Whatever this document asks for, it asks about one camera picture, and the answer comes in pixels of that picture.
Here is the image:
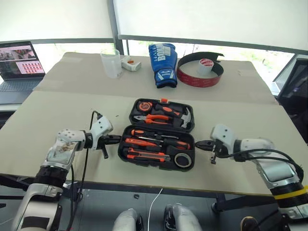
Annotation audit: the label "white roller blind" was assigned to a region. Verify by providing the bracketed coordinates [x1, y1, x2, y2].
[0, 0, 115, 45]
[113, 0, 308, 52]

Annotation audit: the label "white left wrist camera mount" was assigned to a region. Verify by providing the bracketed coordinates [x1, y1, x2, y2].
[90, 116, 114, 151]

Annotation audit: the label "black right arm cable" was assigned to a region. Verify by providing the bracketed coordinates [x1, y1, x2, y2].
[217, 148, 305, 184]

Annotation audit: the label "clear plastic measuring cup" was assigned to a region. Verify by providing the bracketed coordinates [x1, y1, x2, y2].
[100, 49, 123, 79]

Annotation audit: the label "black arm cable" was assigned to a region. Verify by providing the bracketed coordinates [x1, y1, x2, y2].
[217, 148, 305, 184]
[65, 110, 103, 231]

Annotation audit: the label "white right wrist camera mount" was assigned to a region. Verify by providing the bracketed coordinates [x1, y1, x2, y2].
[209, 124, 238, 155]

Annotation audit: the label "black orange shoe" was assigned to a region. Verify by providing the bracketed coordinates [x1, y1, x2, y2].
[240, 216, 260, 231]

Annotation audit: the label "white tape roll red top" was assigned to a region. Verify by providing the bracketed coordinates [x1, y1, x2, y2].
[197, 58, 215, 76]

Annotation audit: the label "orange handled pliers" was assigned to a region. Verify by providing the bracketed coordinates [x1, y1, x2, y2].
[133, 114, 170, 125]

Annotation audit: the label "black computer monitor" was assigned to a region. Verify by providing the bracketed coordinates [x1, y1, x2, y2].
[271, 54, 308, 116]

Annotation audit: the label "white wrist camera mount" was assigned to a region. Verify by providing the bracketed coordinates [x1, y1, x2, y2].
[90, 116, 114, 151]
[209, 124, 238, 155]

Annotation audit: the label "white device with orange button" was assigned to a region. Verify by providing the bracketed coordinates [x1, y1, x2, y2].
[120, 55, 142, 73]

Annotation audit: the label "dark grey window post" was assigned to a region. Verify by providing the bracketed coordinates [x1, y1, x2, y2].
[107, 0, 129, 56]

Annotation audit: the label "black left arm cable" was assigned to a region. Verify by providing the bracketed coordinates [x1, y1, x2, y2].
[65, 110, 103, 231]

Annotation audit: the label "black table leg frame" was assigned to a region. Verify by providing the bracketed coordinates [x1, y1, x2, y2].
[211, 193, 278, 214]
[61, 181, 84, 201]

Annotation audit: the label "open laptop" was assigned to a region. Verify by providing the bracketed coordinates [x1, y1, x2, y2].
[0, 41, 47, 105]

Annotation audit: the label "black plastic tool case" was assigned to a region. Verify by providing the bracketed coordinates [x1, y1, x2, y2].
[117, 97, 196, 172]

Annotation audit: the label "black electrical tape roll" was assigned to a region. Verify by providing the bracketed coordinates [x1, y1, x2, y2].
[174, 152, 193, 168]

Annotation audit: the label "claw hammer orange black handle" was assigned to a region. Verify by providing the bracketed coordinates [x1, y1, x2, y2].
[154, 103, 193, 129]

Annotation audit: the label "orange black handled screwdriver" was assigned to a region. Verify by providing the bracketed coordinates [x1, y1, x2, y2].
[138, 136, 191, 150]
[130, 129, 180, 141]

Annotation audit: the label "white floor cable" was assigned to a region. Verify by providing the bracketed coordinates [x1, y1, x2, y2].
[147, 188, 164, 231]

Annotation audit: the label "blue boxing glove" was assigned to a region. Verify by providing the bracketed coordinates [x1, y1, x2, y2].
[147, 43, 179, 90]

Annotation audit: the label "orange black utility knife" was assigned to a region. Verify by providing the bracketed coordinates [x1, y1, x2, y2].
[123, 147, 171, 163]

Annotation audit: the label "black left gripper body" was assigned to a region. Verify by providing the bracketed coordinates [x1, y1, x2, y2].
[97, 134, 113, 160]

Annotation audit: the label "red black coiled belt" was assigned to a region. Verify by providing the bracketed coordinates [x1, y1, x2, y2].
[176, 51, 225, 90]

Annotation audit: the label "orange black tape measure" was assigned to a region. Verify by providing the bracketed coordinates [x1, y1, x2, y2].
[137, 101, 154, 112]

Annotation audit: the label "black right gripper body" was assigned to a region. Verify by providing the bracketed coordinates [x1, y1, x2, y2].
[208, 139, 224, 165]

